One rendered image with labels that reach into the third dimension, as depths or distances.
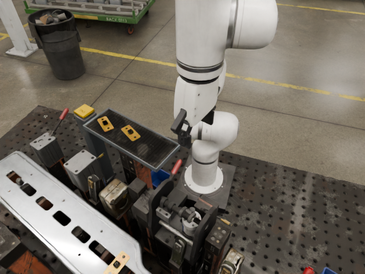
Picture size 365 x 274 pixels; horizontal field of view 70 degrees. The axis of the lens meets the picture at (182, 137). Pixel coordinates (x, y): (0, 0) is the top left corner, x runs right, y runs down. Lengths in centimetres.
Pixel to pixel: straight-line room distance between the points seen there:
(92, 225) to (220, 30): 79
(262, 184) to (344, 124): 189
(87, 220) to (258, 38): 82
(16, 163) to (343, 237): 146
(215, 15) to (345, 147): 262
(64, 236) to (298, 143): 227
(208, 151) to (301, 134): 190
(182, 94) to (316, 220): 110
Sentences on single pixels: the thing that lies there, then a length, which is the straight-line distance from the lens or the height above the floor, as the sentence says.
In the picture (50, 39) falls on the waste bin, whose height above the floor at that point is 55.
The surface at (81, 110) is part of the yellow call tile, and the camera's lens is 117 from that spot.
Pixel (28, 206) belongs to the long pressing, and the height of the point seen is 100.
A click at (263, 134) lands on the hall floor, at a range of 274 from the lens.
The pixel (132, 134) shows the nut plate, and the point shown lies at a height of 116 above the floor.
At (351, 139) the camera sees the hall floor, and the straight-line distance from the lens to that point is 306.
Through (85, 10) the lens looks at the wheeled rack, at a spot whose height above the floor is 30.
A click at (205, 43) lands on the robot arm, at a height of 167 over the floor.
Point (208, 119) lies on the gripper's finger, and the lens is 61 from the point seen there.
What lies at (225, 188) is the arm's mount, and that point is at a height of 79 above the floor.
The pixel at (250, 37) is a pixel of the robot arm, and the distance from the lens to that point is 42.
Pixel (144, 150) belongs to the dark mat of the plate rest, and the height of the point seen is 116.
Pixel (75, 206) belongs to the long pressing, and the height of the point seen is 100.
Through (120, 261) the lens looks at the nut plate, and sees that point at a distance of 93.
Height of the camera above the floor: 186
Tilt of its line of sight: 46 degrees down
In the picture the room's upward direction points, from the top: straight up
